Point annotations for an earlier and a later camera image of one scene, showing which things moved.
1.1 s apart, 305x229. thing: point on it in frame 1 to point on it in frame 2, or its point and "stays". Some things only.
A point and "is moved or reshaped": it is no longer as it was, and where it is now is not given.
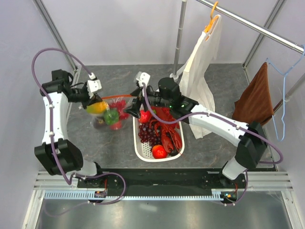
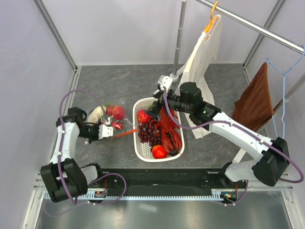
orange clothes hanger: (212, 19) stays
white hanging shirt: (195, 80) stays
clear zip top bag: (117, 117) is moved or reshaped
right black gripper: (136, 104) to (155, 111)
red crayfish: (171, 134) stays
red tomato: (158, 151) stays
